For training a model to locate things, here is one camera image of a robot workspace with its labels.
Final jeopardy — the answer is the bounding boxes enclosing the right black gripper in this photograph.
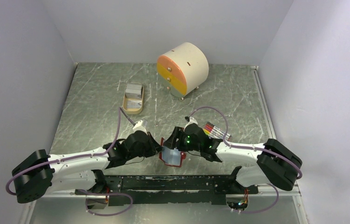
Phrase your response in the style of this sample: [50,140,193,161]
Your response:
[163,126,202,152]

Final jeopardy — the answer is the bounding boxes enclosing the red leather card holder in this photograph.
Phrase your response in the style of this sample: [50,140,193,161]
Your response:
[159,138,186,168]

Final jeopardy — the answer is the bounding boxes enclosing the grey credit card stack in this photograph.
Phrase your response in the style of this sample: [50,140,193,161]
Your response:
[125,84,143,99]

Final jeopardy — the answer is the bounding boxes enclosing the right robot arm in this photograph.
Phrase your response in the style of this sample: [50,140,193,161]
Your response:
[161,124,302,193]

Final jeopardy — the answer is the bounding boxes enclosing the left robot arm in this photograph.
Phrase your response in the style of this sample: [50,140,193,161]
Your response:
[6,131,162,203]

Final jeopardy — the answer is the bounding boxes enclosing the loose silver card in tray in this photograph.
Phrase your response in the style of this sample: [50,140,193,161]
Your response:
[126,99,142,110]

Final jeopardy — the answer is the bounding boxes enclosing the pack of coloured markers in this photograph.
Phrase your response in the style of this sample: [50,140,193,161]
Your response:
[203,122,232,140]

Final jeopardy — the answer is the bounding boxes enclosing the cream drawer cabinet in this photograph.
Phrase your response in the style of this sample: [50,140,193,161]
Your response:
[156,42,209,99]

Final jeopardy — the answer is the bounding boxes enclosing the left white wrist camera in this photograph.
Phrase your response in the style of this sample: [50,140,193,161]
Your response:
[133,119,148,134]

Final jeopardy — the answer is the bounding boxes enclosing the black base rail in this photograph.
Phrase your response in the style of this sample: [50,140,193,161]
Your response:
[86,175,259,206]

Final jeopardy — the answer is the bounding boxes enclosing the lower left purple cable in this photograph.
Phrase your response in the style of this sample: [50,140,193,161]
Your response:
[79,189,133,217]

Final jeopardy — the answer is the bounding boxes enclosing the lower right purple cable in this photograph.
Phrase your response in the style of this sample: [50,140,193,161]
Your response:
[231,184,280,215]

